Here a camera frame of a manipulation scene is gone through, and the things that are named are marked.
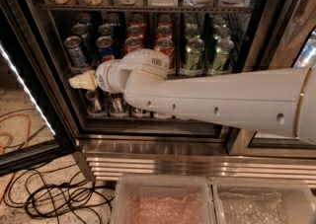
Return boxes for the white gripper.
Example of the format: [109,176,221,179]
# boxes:
[69,59,127,93]

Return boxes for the blue pepsi can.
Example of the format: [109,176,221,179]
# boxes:
[96,36,115,62]

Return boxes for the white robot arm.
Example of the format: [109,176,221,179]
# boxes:
[69,48,316,144]

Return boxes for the bottom shelf middle can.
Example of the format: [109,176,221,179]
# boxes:
[109,93,128,117]

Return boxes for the second row diet pepsi can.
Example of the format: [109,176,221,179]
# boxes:
[71,24,94,53]

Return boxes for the open fridge glass door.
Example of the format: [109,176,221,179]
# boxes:
[0,0,75,176]

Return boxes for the front red coca-cola can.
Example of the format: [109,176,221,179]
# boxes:
[154,37,175,70]

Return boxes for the front left green can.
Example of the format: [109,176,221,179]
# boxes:
[184,37,204,71]

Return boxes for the green can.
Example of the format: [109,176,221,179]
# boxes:
[211,38,234,71]
[184,37,204,71]

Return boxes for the front right green can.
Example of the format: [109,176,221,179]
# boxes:
[211,38,234,71]

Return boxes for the left clear plastic bin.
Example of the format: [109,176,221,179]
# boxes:
[110,175,216,224]

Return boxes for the clear plastic bin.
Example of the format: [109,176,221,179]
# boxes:
[212,178,316,224]
[110,175,216,224]

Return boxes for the right clear plastic bin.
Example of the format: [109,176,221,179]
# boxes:
[212,178,316,224]

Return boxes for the upper wire shelf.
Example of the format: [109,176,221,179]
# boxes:
[37,3,253,14]

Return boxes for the orange cable on floor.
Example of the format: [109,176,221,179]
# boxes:
[0,112,32,202]

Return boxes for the black cable on floor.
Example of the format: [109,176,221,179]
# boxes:
[2,158,116,224]

